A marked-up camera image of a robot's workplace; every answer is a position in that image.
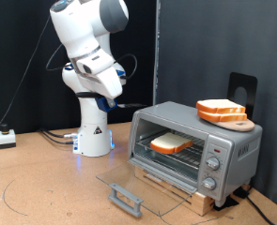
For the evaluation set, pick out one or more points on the silver toaster oven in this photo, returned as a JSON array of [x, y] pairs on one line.
[[238, 140]]

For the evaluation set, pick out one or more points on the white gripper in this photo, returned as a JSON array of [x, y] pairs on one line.
[[108, 82]]

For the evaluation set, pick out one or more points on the silver oven temperature knob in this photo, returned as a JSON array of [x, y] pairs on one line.
[[213, 163]]

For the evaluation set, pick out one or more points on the white bread slice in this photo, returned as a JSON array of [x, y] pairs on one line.
[[171, 142], [222, 117], [221, 105]]

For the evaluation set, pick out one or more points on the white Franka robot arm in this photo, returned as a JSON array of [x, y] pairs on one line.
[[91, 131]]

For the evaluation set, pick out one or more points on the metal oven rack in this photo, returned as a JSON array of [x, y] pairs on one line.
[[191, 156]]

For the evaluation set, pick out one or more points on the emergency stop button box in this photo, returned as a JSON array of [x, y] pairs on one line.
[[6, 137]]

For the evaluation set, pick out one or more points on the wooden slatted crate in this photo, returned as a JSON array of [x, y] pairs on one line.
[[200, 203]]

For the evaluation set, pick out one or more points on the vertical metal pole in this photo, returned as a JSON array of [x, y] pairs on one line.
[[156, 47]]

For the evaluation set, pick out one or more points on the round wooden cutting board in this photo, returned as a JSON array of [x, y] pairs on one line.
[[241, 126]]

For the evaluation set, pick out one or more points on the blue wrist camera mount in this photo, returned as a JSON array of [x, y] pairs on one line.
[[120, 72]]

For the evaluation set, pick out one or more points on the black metal bookend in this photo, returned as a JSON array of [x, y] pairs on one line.
[[238, 81]]

